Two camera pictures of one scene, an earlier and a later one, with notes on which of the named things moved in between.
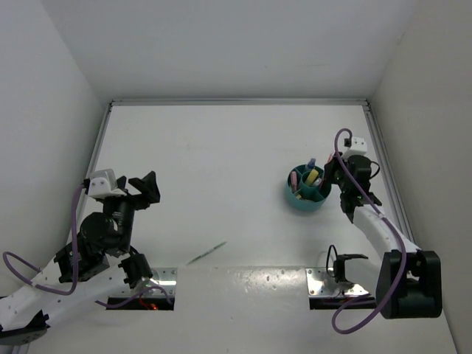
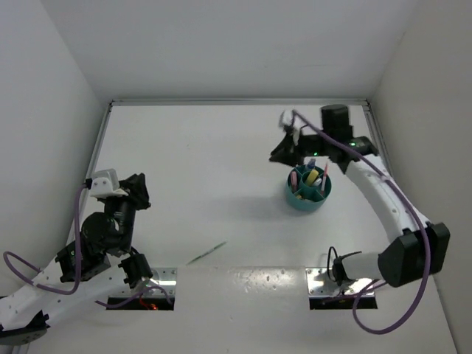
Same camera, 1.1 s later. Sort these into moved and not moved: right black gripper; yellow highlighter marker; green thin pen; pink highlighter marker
Moved: right black gripper
Not moved: pink highlighter marker; yellow highlighter marker; green thin pen
